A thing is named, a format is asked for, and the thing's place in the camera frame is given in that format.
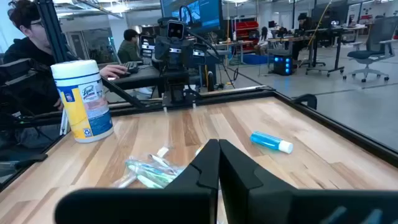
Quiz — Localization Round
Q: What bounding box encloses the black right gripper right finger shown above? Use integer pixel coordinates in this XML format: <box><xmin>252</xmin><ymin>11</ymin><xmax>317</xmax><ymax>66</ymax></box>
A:
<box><xmin>219</xmin><ymin>139</ymin><xmax>398</xmax><ymax>224</ymax></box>

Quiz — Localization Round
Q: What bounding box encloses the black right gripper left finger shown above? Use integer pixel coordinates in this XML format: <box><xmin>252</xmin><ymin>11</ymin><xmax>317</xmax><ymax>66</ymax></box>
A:
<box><xmin>55</xmin><ymin>139</ymin><xmax>221</xmax><ymax>224</ymax></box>

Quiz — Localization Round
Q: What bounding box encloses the blue white toothbrush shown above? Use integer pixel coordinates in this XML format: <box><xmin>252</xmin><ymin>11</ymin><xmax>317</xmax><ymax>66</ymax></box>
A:
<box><xmin>146</xmin><ymin>153</ymin><xmax>172</xmax><ymax>169</ymax></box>

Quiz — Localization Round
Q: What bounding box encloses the blue mouthwash bottle white cap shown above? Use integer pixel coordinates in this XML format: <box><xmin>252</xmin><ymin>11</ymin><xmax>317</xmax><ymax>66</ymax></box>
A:
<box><xmin>249</xmin><ymin>130</ymin><xmax>294</xmax><ymax>155</ymax></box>

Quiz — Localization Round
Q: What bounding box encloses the green white toothbrush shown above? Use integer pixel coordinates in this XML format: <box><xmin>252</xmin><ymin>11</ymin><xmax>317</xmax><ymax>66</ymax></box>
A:
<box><xmin>125</xmin><ymin>159</ymin><xmax>180</xmax><ymax>183</ymax></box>
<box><xmin>136</xmin><ymin>174</ymin><xmax>165</xmax><ymax>190</ymax></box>

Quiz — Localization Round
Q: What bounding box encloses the white clear toothbrush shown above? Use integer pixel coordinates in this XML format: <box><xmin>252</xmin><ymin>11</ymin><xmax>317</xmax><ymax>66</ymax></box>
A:
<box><xmin>110</xmin><ymin>173</ymin><xmax>138</xmax><ymax>189</ymax></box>

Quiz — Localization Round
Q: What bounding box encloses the black keyboard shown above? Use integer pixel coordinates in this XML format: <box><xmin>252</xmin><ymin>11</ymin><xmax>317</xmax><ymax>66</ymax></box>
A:
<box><xmin>123</xmin><ymin>60</ymin><xmax>144</xmax><ymax>75</ymax></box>

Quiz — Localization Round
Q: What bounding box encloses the person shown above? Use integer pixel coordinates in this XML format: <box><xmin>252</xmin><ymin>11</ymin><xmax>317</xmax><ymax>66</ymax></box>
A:
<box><xmin>1</xmin><ymin>0</ymin><xmax>129</xmax><ymax>150</ymax></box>
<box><xmin>292</xmin><ymin>12</ymin><xmax>315</xmax><ymax>60</ymax></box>
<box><xmin>117</xmin><ymin>29</ymin><xmax>144</xmax><ymax>65</ymax></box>
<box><xmin>259</xmin><ymin>26</ymin><xmax>272</xmax><ymax>49</ymax></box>

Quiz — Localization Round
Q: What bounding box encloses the large blue screen monitor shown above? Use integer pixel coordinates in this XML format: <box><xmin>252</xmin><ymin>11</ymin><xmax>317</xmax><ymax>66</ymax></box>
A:
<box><xmin>160</xmin><ymin>0</ymin><xmax>224</xmax><ymax>34</ymax></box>

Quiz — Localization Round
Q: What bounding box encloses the red bin shelf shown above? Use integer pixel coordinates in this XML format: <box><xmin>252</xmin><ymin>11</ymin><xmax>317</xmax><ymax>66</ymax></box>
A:
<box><xmin>231</xmin><ymin>20</ymin><xmax>261</xmax><ymax>52</ymax></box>

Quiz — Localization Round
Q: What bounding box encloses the yellow white wipes canister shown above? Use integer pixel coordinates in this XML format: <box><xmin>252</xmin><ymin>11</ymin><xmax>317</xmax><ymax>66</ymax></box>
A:
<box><xmin>50</xmin><ymin>59</ymin><xmax>114</xmax><ymax>144</ymax></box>

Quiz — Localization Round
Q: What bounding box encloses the black computer tower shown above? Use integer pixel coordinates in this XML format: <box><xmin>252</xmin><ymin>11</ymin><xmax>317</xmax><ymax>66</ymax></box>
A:
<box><xmin>272</xmin><ymin>54</ymin><xmax>294</xmax><ymax>77</ymax></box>

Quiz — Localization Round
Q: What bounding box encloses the grey office chair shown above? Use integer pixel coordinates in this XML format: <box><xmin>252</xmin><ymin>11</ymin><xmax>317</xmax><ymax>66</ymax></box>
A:
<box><xmin>343</xmin><ymin>15</ymin><xmax>398</xmax><ymax>83</ymax></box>

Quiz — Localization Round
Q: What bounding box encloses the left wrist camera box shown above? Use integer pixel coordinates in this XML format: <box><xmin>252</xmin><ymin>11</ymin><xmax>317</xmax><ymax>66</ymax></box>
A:
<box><xmin>167</xmin><ymin>20</ymin><xmax>187</xmax><ymax>40</ymax></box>

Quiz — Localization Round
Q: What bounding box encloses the black curved bracket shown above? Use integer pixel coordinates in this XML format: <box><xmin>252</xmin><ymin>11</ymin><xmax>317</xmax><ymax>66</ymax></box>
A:
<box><xmin>292</xmin><ymin>93</ymin><xmax>318</xmax><ymax>110</ymax></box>

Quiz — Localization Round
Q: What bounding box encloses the long black frame desk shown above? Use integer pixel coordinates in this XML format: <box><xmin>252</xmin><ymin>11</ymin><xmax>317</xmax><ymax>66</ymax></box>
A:
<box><xmin>267</xmin><ymin>27</ymin><xmax>346</xmax><ymax>78</ymax></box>

